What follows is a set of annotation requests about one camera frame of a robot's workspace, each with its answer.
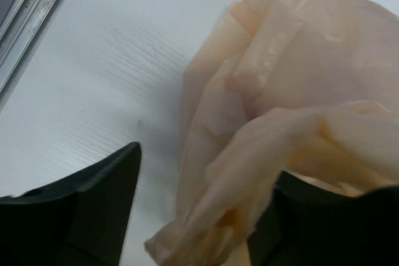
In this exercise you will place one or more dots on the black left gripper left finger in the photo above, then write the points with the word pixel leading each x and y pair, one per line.
pixel 80 219

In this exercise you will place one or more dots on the banana print plastic bag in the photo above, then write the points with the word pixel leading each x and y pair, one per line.
pixel 307 87

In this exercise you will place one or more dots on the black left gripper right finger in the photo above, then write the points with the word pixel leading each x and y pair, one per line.
pixel 306 225

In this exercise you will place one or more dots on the aluminium front mounting rail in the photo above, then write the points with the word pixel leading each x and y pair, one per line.
pixel 23 25

